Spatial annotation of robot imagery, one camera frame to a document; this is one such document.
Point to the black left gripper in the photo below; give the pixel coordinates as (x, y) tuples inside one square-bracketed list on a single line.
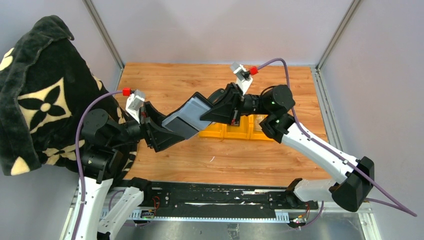
[(156, 135)]

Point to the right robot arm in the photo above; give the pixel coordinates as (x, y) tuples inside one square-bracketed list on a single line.
[(351, 178)]

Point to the yellow bin right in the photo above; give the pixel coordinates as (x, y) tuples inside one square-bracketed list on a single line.
[(255, 130)]

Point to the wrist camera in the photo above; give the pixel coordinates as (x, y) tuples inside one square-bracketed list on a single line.
[(243, 76), (134, 103)]

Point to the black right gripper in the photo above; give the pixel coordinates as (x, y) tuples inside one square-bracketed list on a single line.
[(229, 111)]

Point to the yellow bin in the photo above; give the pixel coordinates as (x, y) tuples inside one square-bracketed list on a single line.
[(255, 130), (214, 130), (242, 131)]

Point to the yellow bin left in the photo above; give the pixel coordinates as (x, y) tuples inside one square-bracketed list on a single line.
[(214, 130)]

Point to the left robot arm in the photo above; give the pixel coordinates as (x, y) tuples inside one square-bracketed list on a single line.
[(108, 145)]

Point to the yellow bin middle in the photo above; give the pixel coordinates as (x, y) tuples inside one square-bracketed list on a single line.
[(242, 131)]

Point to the black floral blanket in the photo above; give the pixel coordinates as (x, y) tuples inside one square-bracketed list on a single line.
[(45, 87)]

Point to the black leather card holder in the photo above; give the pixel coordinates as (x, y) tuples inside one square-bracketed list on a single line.
[(185, 121)]

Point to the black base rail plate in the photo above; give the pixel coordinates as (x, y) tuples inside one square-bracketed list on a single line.
[(220, 201)]

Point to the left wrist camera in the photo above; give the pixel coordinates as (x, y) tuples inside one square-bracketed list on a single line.
[(134, 103)]

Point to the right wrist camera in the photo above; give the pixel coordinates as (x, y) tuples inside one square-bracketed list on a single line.
[(243, 76)]

